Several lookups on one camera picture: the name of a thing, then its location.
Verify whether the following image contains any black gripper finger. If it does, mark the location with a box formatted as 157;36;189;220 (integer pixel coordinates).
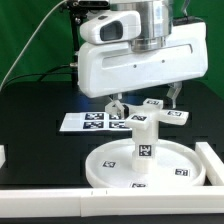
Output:
167;82;182;109
110;93;129;119

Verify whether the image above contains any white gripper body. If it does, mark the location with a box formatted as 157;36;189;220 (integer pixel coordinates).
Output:
78;22;208;98

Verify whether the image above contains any white cross-shaped table base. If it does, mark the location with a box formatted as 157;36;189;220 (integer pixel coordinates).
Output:
104;98;190;132

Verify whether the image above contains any white round table top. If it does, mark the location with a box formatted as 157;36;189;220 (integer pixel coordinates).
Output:
85;138;206;188

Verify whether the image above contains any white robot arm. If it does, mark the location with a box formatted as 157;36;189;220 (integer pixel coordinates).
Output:
78;0;208;117

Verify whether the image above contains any white marker tag sheet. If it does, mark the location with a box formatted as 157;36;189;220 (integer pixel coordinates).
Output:
60;112;129;132

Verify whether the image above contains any white right border bar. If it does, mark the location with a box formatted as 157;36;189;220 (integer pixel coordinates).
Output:
195;142;224;186

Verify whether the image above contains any white border bar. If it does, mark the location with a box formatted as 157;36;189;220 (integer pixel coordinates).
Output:
0;186;224;218
0;145;6;169
195;142;224;186

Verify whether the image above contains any white left border bar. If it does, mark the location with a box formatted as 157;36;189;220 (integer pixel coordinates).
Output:
0;145;6;169

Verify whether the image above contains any white front border bar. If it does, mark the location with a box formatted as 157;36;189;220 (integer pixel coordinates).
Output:
0;186;224;218

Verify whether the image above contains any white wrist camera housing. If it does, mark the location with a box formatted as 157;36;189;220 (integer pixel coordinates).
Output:
80;11;141;45

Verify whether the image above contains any black cable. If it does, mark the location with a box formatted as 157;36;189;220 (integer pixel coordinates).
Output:
0;63;79;93

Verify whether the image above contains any black camera stand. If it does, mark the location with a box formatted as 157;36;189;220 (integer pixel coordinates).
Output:
60;0;110;87

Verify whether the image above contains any white cable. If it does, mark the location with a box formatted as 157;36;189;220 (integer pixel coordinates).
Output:
0;0;69;91

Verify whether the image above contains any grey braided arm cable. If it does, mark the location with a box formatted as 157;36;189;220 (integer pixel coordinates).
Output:
179;0;194;21

